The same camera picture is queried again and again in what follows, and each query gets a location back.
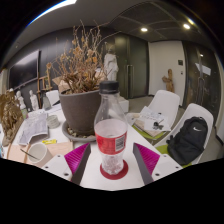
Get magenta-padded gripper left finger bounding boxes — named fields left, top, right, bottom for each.
left=41, top=142, right=92, bottom=187

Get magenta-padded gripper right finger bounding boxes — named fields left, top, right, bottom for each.
left=132, top=142, right=184, bottom=187

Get clear plastic bottle red label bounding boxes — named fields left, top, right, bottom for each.
left=93, top=80, right=129, bottom=176

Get lime green seat cushion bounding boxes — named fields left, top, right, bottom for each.
left=154, top=143, right=193, bottom=168
left=131, top=124, right=158, bottom=141

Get light wooden board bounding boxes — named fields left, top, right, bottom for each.
left=4, top=141, right=74, bottom=166

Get grey plant saucer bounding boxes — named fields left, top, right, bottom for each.
left=61, top=120, right=98, bottom=143

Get small yellow packet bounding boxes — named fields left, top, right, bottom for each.
left=41, top=138, right=58, bottom=145

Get bunch of keys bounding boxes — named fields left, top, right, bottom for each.
left=153, top=121, right=164, bottom=131

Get white cup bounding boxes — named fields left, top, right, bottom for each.
left=26, top=142, right=54, bottom=168

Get flat round red coaster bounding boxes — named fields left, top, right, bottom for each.
left=99, top=159, right=130, bottom=181

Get small white round roll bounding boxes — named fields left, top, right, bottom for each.
left=46, top=114, right=61, bottom=129

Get black backpack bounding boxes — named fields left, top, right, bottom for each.
left=166, top=115, right=209, bottom=166

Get open white book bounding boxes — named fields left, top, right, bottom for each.
left=133, top=105, right=173, bottom=138

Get thin metal stirrer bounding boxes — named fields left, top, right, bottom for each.
left=19, top=148, right=40, bottom=161

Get dried plant in grey pot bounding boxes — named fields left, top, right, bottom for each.
left=46, top=19, right=118, bottom=136

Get open grey printed book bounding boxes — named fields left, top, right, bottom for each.
left=18, top=112, right=50, bottom=146

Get white plastic chair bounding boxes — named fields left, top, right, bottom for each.
left=154, top=102, right=215, bottom=168
left=126, top=89, right=181, bottom=144

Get dark spray bottle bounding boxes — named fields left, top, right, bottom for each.
left=42, top=96, right=51, bottom=110

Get white draped chair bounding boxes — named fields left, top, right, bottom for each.
left=45, top=89, right=61, bottom=107

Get white plaster figurine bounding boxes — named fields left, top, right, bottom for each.
left=29, top=89, right=39, bottom=111
left=15, top=90, right=27, bottom=110

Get golden brown relief sculpture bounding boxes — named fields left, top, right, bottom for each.
left=0, top=89, right=24, bottom=148

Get brown wooden statue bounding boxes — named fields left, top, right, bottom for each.
left=161, top=68, right=175, bottom=93

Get wooden easel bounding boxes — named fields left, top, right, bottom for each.
left=36, top=68, right=53, bottom=101

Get large white plaster statue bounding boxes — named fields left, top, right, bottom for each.
left=103, top=44, right=120, bottom=82

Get round ceiling spot lights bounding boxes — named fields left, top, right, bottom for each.
left=139, top=18, right=194, bottom=34

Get large ceiling light panel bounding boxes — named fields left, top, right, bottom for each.
left=28, top=0, right=78, bottom=27

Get white statue pedestal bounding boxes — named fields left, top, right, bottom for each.
left=118, top=96, right=130, bottom=114

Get black wall screen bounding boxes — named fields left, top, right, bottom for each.
left=8, top=49, right=41, bottom=90

